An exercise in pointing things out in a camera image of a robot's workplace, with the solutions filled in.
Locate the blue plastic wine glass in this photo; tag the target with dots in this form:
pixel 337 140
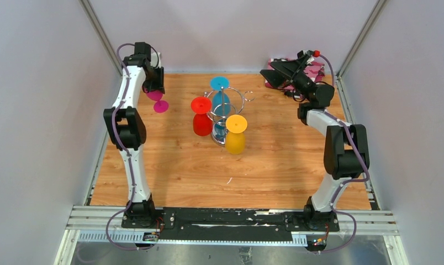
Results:
pixel 220 107

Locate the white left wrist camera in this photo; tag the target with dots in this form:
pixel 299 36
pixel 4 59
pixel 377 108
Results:
pixel 156 60

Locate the yellow plastic wine glass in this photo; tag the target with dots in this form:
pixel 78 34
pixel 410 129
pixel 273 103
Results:
pixel 235 138

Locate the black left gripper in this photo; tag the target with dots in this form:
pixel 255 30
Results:
pixel 159 85

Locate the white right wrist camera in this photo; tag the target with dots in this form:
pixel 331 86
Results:
pixel 307 56

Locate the chrome wire glass rack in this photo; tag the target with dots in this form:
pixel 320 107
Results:
pixel 234 108

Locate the red plastic wine glass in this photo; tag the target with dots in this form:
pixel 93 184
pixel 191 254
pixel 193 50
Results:
pixel 202 124

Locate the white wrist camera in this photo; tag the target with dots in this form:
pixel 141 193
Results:
pixel 307 56
pixel 156 60

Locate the pink plastic wine glass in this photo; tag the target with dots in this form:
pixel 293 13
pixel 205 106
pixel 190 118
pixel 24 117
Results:
pixel 160 105

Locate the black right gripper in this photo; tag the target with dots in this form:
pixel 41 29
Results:
pixel 292 69

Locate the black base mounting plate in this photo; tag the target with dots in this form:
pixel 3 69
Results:
pixel 225 224

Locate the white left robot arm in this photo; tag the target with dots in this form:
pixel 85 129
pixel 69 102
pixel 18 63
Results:
pixel 128 133

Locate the pink camouflage folded cloth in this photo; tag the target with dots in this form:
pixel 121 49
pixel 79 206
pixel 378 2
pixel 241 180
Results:
pixel 314 71

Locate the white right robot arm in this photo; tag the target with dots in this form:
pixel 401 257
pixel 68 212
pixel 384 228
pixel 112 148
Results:
pixel 346 149

